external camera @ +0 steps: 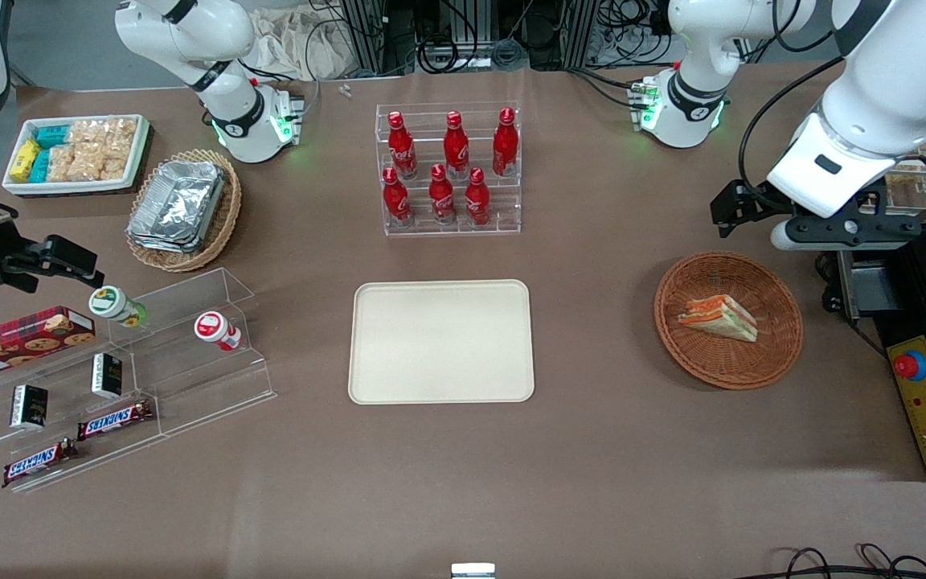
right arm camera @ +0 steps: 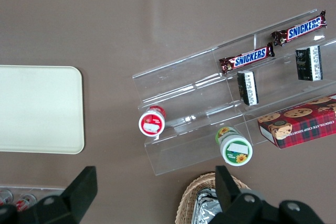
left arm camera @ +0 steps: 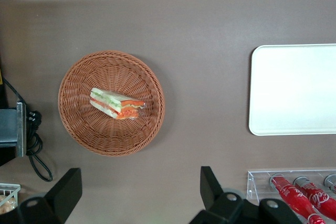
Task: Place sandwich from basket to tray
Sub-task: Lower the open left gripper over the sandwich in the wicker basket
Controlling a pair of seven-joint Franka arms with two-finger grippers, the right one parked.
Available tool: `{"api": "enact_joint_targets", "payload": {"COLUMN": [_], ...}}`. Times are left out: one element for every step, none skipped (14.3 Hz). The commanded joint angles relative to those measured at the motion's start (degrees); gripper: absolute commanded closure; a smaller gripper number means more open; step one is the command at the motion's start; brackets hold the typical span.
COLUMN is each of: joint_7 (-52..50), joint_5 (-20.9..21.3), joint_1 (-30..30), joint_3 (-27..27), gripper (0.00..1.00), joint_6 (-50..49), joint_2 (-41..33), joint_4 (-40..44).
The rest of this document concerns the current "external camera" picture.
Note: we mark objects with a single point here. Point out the clear acrylic bottle rack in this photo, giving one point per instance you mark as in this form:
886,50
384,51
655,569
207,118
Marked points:
503,205

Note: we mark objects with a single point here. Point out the red cola bottle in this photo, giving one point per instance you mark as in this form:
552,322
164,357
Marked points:
477,199
395,201
441,197
455,149
401,149
505,146

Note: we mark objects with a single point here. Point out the clear acrylic stepped shelf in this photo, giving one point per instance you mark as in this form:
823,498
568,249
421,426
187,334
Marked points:
198,386

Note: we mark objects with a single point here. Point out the tan oval wicker basket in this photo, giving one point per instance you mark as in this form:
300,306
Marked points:
222,217

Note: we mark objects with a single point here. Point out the red tartan cookie box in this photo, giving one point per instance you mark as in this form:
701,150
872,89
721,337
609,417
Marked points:
21,344

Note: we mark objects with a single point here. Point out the brown round wicker basket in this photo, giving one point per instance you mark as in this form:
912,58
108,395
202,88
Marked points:
720,362

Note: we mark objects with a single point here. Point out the brown Snickers bar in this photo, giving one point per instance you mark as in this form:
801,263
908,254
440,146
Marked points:
115,420
39,462

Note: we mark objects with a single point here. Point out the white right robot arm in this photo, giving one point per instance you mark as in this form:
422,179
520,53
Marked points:
182,32

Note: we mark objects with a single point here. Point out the yellow snack packet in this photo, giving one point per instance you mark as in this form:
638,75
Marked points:
25,161

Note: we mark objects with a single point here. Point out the teal snack packet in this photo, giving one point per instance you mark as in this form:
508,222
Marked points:
53,135
41,166

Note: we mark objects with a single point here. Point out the beige plastic serving tray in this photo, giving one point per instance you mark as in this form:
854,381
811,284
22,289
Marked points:
440,342

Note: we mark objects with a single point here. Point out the triangular wrapped sandwich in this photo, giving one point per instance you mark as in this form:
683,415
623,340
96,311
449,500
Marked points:
722,319

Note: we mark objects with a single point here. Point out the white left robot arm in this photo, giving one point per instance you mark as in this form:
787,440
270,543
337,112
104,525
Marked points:
897,72

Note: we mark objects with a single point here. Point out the white rectangular snack bin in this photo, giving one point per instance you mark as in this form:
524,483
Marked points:
129,181

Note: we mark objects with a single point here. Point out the aluminium foil container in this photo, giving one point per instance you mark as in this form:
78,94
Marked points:
178,201

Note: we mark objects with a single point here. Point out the clear rice cracker bag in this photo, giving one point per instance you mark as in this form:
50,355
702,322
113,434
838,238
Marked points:
113,165
75,165
105,133

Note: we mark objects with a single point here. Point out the red lid yogurt cup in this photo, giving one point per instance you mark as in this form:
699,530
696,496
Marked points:
212,326

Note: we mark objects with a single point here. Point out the green lid yogurt cup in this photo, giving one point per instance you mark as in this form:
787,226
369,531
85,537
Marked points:
109,302

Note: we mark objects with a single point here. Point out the aluminium extrusion frame post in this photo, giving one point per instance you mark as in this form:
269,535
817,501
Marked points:
362,36
587,32

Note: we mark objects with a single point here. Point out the small black chocolate box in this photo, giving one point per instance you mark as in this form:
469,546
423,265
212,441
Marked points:
29,406
107,375

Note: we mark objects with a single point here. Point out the beige crumpled cloth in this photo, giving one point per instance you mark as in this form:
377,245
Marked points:
294,44

